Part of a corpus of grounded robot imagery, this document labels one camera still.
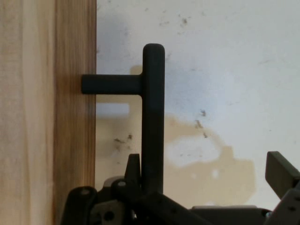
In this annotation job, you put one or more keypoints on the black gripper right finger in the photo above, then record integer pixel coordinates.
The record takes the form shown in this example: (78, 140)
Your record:
(281, 173)

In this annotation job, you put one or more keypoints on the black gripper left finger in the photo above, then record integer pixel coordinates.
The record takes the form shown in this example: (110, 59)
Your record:
(131, 206)

